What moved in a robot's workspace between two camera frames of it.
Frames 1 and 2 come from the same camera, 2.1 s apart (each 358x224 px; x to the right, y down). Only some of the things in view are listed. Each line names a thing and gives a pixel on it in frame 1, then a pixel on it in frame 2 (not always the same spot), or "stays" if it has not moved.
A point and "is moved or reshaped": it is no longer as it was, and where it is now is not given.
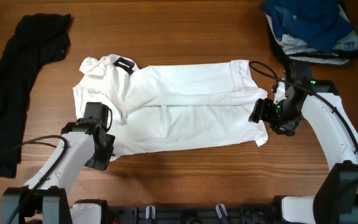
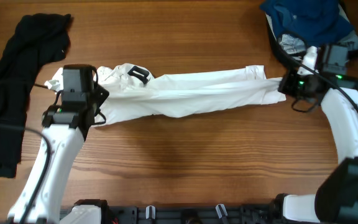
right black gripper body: (258, 110) -> (286, 88)
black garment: (37, 40) stays
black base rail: (194, 214) stays
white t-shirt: (172, 104) is moved or reshaped
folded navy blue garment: (319, 23) stays
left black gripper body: (102, 160) -> (99, 98)
